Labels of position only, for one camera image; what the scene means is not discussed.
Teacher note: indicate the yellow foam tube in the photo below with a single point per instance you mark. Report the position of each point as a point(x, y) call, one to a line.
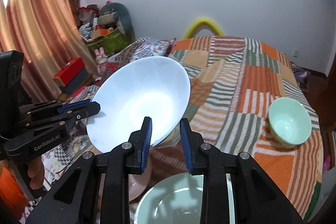
point(203, 24)

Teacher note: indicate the grey plush toy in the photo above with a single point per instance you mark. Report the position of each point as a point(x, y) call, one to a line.
point(116, 14)

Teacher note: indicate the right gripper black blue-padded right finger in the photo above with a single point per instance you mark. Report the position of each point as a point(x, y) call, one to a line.
point(236, 179)

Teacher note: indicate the mint green bowl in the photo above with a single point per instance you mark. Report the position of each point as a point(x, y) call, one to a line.
point(289, 122)

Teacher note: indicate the white bowl black dots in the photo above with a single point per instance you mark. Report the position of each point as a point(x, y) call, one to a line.
point(156, 87)

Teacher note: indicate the orange sleeve forearm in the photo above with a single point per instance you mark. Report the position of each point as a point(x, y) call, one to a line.
point(11, 193)

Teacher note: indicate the person's left hand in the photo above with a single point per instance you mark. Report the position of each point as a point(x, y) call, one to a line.
point(36, 172)

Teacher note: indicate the peach curtain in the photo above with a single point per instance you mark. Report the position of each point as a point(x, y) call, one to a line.
point(46, 32)

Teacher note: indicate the orange patchwork tablecloth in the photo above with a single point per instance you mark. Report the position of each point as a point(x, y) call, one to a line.
point(233, 83)

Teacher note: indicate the red box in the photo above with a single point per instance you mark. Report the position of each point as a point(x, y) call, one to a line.
point(69, 71)

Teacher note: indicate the pink bunny figurine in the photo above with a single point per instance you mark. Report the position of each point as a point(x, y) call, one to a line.
point(101, 61)

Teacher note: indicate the green cardboard box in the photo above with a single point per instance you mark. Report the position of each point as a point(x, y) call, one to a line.
point(115, 42)

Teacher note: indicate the dark blue box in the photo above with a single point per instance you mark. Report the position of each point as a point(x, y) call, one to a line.
point(76, 82)

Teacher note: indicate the mint green plate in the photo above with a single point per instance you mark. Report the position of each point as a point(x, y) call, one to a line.
point(176, 199)

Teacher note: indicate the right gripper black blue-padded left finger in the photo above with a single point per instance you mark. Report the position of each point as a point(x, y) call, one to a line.
point(74, 196)

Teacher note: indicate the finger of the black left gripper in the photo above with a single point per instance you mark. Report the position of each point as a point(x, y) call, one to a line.
point(68, 118)
point(92, 107)

